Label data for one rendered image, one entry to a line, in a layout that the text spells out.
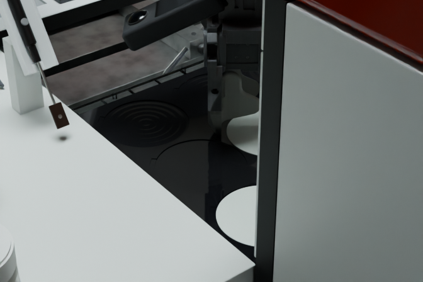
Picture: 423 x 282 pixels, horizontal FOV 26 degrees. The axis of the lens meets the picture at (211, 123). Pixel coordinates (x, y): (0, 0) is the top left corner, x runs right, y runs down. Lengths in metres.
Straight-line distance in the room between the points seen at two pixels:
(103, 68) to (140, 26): 0.27
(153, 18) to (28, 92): 0.15
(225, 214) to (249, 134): 0.15
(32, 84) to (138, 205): 0.21
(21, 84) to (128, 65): 0.29
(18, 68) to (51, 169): 0.12
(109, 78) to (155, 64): 0.07
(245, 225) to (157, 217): 0.13
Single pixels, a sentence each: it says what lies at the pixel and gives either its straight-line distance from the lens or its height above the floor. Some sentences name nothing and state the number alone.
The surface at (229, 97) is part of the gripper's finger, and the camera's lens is 1.01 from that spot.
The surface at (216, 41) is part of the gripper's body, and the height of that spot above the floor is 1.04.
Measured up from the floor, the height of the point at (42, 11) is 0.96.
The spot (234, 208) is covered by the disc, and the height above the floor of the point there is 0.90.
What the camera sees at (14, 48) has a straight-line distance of 0.93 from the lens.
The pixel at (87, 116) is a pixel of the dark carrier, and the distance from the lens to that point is 1.10.
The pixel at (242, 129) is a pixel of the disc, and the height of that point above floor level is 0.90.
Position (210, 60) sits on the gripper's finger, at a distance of 0.96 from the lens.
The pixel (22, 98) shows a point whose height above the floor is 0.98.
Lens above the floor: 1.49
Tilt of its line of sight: 33 degrees down
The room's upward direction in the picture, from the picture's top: straight up
